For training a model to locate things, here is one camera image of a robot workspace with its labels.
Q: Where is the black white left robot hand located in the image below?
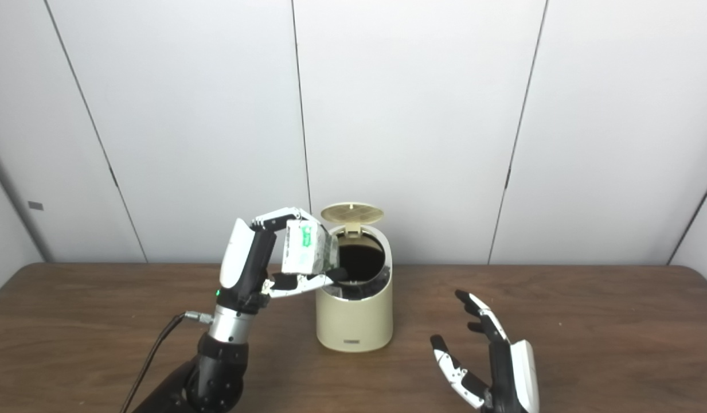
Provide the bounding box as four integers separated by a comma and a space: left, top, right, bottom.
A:
218, 207, 348, 314

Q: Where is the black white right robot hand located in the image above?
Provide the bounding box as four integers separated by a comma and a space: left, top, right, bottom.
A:
429, 289, 541, 413

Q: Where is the green white milk carton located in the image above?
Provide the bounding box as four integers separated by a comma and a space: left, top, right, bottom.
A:
281, 220, 339, 275

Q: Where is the cream-colored round bin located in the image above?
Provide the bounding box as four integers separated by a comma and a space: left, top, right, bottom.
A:
315, 224, 394, 353

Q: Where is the cream round bin lid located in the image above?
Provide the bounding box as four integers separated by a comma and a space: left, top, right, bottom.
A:
321, 202, 385, 236

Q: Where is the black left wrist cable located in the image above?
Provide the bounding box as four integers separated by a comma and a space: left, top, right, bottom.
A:
119, 311, 214, 413

